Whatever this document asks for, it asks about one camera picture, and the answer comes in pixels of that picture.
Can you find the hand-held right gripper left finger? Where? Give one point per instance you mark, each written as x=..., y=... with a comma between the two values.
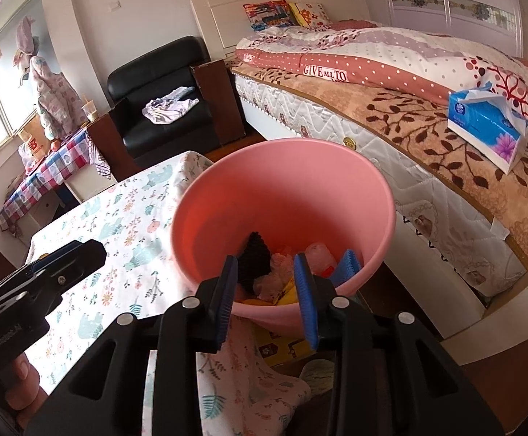
x=225, y=309

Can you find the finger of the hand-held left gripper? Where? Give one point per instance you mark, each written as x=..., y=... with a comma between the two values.
x=73, y=263

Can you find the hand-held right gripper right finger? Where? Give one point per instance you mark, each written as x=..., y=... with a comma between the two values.
x=305, y=299

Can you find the clear plastic bag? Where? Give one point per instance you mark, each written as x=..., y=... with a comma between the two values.
x=275, y=277

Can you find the black foam net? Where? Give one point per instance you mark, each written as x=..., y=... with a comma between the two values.
x=252, y=259

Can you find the pink plastic bucket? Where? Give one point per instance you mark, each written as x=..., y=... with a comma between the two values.
x=268, y=181

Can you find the person's left hand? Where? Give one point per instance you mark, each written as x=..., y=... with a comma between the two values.
x=18, y=386

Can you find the yellow cardboard box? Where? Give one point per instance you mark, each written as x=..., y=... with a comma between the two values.
x=282, y=347

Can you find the floral printed tablecloth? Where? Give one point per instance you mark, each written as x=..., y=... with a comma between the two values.
x=123, y=218

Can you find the white desk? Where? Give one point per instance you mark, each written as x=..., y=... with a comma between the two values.
x=86, y=186

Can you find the table with checkered cloth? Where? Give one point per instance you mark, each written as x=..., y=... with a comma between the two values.
x=50, y=172

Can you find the orange fruit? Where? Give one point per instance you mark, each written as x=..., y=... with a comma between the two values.
x=55, y=144

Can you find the dark wooden cabinet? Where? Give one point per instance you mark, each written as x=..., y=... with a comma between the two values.
x=109, y=145
x=218, y=100

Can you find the brown paper bag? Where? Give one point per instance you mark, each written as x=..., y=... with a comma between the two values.
x=34, y=141

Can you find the clear cup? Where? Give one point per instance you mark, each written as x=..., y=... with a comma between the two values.
x=90, y=110

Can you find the white bed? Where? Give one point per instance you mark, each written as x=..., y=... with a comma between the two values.
x=427, y=200

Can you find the floral padded jacket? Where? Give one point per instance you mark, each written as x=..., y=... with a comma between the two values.
x=55, y=95

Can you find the white crumpled cloth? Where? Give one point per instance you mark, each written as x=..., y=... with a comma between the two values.
x=168, y=106

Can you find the brown leaf blanket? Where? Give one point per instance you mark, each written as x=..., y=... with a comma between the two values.
x=427, y=127

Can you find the black leather armchair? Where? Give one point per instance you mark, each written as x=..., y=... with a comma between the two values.
x=155, y=68

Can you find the pink hanging clothes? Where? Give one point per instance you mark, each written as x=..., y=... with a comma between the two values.
x=25, y=41

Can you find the blue tissue box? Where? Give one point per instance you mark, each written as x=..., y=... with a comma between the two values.
x=482, y=122

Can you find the pink dotted quilt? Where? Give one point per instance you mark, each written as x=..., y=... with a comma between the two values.
x=382, y=50

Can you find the colourful printed pillow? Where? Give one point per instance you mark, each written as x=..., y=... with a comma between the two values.
x=268, y=16

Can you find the yellow floral pillow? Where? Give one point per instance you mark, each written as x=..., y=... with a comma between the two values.
x=311, y=13

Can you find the white sliding wardrobe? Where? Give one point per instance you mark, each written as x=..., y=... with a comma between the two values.
x=450, y=0

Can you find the white light switch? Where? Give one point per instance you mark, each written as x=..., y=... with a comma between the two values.
x=115, y=5

